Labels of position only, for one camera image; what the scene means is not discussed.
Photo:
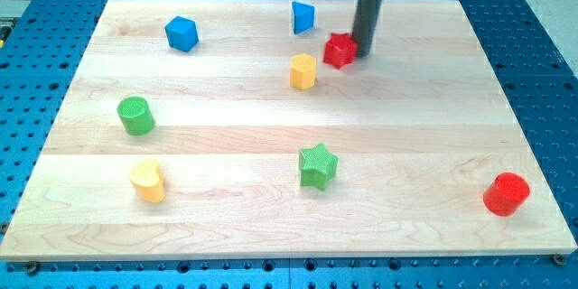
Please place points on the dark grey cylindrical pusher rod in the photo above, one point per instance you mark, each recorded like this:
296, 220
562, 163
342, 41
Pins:
364, 26

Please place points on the red star block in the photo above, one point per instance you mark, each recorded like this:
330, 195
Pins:
339, 50

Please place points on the yellow hexagon block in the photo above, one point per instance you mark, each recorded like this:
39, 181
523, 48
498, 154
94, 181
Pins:
303, 71

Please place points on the green star block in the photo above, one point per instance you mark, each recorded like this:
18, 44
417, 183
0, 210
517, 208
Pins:
317, 166

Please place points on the blue triangular prism block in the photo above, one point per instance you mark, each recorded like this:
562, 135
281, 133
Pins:
303, 17

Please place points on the blue cube block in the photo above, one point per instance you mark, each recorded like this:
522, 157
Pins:
181, 33

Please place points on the light wooden board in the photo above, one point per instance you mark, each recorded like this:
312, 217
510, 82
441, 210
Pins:
421, 128

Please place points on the red cylinder block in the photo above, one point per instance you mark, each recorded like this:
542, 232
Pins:
506, 194

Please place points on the green cylinder block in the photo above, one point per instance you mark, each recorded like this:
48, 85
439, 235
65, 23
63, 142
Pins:
135, 115

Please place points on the yellow heart block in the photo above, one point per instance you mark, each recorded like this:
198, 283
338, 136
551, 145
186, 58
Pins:
147, 177

